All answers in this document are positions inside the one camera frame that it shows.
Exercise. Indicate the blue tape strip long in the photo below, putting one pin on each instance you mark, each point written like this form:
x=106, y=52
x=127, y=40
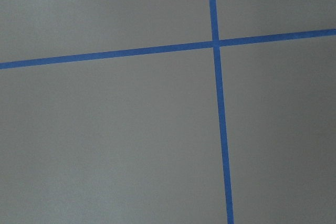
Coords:
x=168, y=48

